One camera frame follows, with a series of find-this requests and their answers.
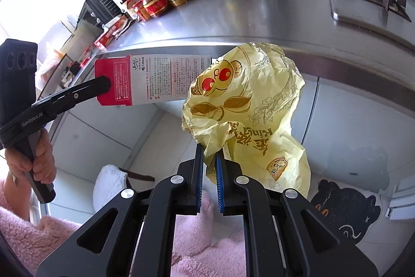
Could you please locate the white base cabinet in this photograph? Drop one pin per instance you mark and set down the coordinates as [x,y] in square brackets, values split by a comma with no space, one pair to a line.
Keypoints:
[350,121]

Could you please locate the small red lid jar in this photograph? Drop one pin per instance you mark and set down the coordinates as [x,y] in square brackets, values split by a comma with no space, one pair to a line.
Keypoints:
[141,12]

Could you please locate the red package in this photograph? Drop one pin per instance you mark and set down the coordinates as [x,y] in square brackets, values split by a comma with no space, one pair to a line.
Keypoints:
[120,25]
[105,40]

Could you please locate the person's left forearm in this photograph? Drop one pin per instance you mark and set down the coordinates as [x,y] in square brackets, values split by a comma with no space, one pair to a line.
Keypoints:
[19,226]

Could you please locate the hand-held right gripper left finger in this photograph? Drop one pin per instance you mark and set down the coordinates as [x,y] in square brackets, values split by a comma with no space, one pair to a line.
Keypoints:
[200,186]

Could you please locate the large red lid jar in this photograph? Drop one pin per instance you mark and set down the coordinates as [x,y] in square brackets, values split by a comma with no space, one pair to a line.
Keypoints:
[156,6]

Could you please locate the black cat floor mat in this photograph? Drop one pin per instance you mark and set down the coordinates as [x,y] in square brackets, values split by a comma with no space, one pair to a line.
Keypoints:
[343,209]

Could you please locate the yellow plastic bag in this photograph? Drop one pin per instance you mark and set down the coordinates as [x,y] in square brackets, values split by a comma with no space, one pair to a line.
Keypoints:
[253,95]

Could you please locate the pink fleece robe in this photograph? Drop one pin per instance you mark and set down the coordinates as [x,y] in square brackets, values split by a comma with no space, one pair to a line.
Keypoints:
[201,251]

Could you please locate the person's left hand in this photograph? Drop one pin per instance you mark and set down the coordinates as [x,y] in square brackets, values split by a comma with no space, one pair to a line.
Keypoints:
[45,153]

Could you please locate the red and white carton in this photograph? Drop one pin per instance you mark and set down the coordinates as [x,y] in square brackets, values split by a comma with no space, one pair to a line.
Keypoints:
[155,79]

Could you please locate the black appliance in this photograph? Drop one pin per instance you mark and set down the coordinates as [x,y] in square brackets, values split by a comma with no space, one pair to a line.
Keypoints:
[100,7]

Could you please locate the white plastic bag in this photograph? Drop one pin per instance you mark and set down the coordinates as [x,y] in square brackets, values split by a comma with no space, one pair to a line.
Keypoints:
[108,189]

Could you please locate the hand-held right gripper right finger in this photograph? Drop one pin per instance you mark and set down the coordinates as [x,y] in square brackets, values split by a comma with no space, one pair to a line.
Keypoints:
[219,189]

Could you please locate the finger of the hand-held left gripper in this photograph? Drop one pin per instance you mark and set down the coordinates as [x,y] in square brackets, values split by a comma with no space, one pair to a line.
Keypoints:
[84,92]

